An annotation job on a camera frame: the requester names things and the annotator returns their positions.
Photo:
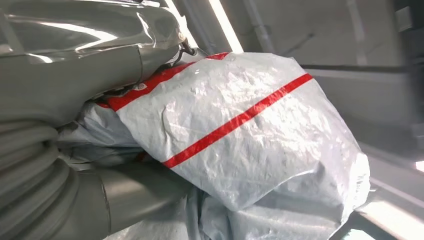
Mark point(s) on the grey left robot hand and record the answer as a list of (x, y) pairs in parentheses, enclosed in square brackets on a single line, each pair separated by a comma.
[(73, 59)]

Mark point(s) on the grey red-striped courier package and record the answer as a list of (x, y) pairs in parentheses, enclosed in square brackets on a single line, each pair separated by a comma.
[(251, 132)]

